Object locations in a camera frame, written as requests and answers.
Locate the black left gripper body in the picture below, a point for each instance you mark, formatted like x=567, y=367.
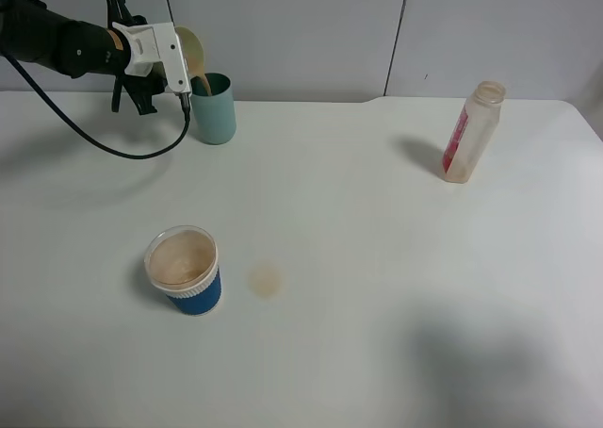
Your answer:
x=92, y=49

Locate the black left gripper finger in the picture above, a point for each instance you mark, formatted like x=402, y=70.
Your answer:
x=142, y=90
x=118, y=13

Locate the light green plastic cup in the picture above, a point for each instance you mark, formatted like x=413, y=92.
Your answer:
x=193, y=53

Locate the drink bottle with red label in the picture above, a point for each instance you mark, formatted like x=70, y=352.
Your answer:
x=474, y=128

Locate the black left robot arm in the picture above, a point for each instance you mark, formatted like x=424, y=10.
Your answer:
x=30, y=32

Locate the teal plastic cup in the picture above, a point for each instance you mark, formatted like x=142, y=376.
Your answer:
x=214, y=112

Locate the blue sleeved clear cup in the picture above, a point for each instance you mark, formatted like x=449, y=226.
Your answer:
x=183, y=263

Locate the brown drink spill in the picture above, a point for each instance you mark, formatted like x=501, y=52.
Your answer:
x=265, y=281

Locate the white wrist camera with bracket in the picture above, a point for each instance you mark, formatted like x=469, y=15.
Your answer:
x=152, y=44

